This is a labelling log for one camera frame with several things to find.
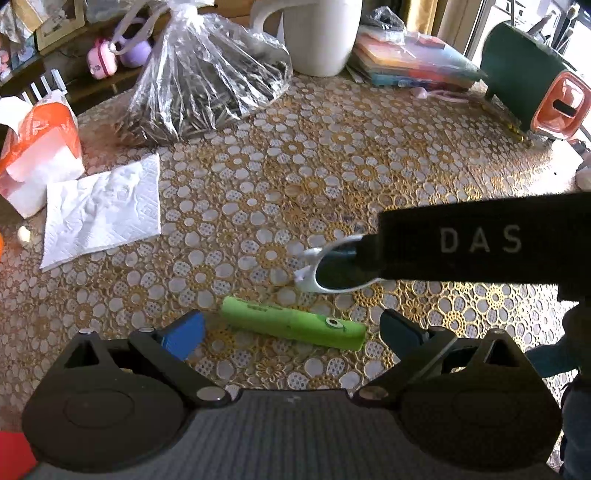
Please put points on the white paper napkin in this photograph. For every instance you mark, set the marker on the white paper napkin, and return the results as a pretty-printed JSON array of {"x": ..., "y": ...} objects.
[{"x": 101, "y": 207}]

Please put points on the purple kettlebell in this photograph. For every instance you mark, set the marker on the purple kettlebell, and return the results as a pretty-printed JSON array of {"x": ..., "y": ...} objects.
[{"x": 136, "y": 53}]

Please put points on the plastic bag of sunflower seeds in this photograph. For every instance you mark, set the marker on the plastic bag of sunflower seeds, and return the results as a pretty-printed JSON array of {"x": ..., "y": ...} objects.
[{"x": 203, "y": 78}]

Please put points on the wooden picture frame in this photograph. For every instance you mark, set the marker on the wooden picture frame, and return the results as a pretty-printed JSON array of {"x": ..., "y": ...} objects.
[{"x": 60, "y": 23}]

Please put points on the green tube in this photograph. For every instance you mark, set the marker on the green tube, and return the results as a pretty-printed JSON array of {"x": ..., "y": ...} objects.
[{"x": 286, "y": 321}]

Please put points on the white sunglasses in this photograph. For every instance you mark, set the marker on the white sunglasses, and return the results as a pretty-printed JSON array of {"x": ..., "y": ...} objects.
[{"x": 339, "y": 272}]

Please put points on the white jug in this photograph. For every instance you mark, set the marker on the white jug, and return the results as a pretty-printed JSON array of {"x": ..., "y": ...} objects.
[{"x": 318, "y": 37}]

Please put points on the person's dark trousers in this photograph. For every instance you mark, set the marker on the person's dark trousers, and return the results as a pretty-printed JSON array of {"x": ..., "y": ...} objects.
[{"x": 577, "y": 429}]

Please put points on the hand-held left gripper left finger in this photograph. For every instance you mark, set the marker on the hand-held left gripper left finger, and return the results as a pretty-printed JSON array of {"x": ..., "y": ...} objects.
[{"x": 182, "y": 334}]

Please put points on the person's right hand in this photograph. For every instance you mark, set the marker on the person's right hand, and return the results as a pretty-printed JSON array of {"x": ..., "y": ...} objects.
[{"x": 554, "y": 357}]

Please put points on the stack of books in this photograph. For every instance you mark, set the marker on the stack of books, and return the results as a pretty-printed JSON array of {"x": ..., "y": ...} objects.
[{"x": 415, "y": 60}]

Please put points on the floral lace tablecloth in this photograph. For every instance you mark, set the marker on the floral lace tablecloth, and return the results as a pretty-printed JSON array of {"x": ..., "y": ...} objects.
[{"x": 323, "y": 161}]

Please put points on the orange tissue pack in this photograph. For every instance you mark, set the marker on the orange tissue pack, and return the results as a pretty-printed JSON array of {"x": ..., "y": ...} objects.
[{"x": 41, "y": 152}]

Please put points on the pink toy case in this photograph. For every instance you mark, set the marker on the pink toy case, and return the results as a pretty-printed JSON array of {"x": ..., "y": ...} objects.
[{"x": 102, "y": 60}]

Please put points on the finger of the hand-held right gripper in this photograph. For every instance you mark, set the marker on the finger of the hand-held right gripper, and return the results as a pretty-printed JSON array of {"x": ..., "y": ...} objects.
[{"x": 369, "y": 256}]

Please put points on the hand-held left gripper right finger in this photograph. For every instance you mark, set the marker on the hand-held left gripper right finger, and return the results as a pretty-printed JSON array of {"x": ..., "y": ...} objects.
[{"x": 401, "y": 330}]

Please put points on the wooden sideboard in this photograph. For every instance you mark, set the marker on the wooden sideboard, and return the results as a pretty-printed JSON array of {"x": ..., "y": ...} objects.
[{"x": 81, "y": 90}]

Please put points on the green desk organizer orange front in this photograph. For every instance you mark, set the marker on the green desk organizer orange front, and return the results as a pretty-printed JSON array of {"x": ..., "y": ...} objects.
[{"x": 521, "y": 78}]

